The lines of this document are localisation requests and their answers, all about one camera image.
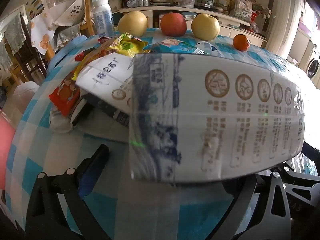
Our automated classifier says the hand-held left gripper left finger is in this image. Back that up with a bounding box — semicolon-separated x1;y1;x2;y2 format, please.
26;144;110;240

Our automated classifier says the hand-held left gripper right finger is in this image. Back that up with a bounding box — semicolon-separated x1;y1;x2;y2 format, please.
224;166;293;240

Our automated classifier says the black gold snack packet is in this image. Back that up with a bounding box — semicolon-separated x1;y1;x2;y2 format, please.
71;92;130;130

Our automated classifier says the pink plastic basin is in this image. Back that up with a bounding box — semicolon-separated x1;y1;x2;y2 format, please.
0;112;16;190

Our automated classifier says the orange cartoon snack packet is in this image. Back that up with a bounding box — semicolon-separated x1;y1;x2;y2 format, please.
49;77;81;117

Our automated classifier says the white milk carton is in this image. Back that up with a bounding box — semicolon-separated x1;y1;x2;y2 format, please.
75;55;134;120
129;52;307;184

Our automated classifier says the red snack packet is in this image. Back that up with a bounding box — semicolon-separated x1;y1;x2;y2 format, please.
75;36;112;62

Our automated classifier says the yellow snack packet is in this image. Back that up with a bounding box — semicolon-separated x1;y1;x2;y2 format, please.
72;32;148;80

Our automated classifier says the small bottle blue cap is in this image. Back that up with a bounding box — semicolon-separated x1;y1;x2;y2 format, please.
195;41;222;57

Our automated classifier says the blue snack packet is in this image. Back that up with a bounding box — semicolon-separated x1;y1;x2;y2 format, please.
145;38;200;54

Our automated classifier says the blue checkered tablecloth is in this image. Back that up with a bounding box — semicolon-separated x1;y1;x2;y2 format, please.
5;27;320;240

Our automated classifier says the grey white stool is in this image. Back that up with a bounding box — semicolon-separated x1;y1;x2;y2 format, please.
12;81;40;110

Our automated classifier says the washing machine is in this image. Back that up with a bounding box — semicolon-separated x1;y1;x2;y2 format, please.
305;50;320;79

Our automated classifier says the dark wooden chair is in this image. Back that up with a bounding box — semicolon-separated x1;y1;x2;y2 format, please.
5;12;48;80

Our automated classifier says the orange print dining tablecloth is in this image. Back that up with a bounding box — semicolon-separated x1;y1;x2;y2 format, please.
31;12;60;55

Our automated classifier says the orange tangerine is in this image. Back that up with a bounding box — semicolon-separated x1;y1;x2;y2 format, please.
233;34;250;52

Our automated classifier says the yellow pear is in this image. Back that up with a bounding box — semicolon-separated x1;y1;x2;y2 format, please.
191;13;220;41
118;11;148;37

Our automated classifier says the white plastic bottle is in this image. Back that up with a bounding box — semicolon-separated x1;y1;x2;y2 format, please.
92;0;115;38

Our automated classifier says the white mesh food cover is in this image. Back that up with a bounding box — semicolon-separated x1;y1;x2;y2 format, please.
40;0;87;28

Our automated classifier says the white tv cabinet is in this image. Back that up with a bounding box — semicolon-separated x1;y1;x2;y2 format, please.
112;4;268;48

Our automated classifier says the light wooden chair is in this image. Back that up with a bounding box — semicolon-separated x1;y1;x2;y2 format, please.
84;0;98;36

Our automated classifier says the red apple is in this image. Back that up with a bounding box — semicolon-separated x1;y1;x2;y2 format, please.
160;12;187;37

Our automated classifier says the group of small glass jars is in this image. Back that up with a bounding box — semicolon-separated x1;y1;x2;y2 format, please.
127;0;150;7

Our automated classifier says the printed plastic bag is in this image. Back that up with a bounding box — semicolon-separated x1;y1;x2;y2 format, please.
234;0;253;18

